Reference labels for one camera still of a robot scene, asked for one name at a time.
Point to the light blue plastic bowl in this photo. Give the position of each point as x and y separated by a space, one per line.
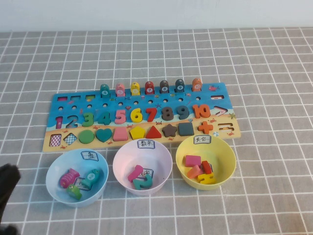
56 169

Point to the pink wooden rectangle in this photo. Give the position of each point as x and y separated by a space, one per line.
192 160

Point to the grey checkered tablecloth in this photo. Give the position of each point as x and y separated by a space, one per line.
269 98

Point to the yellow wooden pentagon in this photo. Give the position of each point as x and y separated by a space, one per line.
137 132

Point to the orange wooden rhombus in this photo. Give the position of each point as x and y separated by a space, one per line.
194 172

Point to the teal fish number four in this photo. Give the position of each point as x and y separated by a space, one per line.
105 90

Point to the yellow fish number six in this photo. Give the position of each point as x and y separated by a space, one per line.
135 88

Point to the green wooden circle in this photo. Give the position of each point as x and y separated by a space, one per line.
86 135

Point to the light pink plastic bowl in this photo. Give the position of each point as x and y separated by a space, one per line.
124 159

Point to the teal wooden number two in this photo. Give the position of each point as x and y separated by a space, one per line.
144 183

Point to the dark blue wooden number nine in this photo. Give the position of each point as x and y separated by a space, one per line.
186 111

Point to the brown fish number eight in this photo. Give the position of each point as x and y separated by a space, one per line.
164 86

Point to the teal fish number two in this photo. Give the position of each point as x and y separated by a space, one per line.
91 177

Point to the orange wooden number ten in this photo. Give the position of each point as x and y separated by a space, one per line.
195 111

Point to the red fish number seven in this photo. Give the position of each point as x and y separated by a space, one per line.
149 87

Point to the pink wooden number five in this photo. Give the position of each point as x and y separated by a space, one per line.
122 117

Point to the orange fish number ten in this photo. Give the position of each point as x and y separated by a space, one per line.
197 85

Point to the green wooden number three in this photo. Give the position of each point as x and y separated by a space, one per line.
90 122

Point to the red wooden sign piece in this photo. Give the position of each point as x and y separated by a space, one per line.
206 167

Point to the teal wooden heart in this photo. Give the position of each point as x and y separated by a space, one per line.
103 133

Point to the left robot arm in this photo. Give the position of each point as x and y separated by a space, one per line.
7 230

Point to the wooden number puzzle board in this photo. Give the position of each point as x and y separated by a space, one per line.
146 101

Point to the pink wooden trapezoid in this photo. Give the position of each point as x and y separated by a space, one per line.
120 134

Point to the yellow wooden sign piece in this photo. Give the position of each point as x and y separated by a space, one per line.
206 178

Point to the green wooden fish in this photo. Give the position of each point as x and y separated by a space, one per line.
74 193

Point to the yellow wooden number six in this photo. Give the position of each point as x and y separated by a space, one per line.
133 116

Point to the brown wooden star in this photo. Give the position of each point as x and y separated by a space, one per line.
169 130

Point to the orange wooden plus sign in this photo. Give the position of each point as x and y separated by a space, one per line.
205 127

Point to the red wooden triangle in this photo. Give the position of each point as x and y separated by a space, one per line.
153 133

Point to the dark blue wooden square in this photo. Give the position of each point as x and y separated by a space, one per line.
185 128

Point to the yellow plastic bowl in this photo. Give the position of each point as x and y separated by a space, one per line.
222 156

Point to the magenta wooden fish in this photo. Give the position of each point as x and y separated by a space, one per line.
68 178

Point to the teal wooden number four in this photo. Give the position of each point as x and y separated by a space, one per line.
106 117

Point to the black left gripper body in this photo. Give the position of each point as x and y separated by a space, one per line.
8 178

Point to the pink wooden number one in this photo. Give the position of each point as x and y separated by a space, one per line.
134 173

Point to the red wooden number seven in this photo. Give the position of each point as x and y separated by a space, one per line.
152 110

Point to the pink fish number five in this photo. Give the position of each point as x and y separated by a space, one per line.
120 89

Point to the dark blue fish number nine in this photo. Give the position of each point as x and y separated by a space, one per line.
180 85

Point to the brown wooden number eight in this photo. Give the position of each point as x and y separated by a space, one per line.
168 112

